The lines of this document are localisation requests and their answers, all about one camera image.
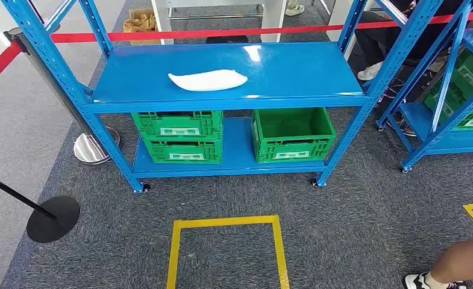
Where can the open cardboard box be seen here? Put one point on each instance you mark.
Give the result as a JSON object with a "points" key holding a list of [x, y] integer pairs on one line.
{"points": [[140, 24]]}

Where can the open green plastic crate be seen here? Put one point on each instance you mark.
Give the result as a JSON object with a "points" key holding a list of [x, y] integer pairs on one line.
{"points": [[292, 127]]}

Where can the black stanchion post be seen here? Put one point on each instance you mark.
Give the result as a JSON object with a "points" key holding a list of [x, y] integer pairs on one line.
{"points": [[54, 219]]}

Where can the white plastic shell part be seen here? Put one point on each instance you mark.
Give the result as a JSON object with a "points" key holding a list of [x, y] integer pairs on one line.
{"points": [[208, 81]]}

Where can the white desk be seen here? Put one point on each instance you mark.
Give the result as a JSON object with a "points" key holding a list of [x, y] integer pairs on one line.
{"points": [[274, 20], [333, 20]]}

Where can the blue metal shelf rack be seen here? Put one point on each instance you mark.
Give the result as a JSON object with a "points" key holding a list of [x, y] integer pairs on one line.
{"points": [[451, 141], [228, 68]]}

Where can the chrome stanchion post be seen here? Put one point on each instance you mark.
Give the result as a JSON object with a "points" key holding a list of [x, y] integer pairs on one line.
{"points": [[86, 153]]}

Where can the black round stool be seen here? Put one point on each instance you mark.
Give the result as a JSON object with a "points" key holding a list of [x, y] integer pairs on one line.
{"points": [[226, 39]]}

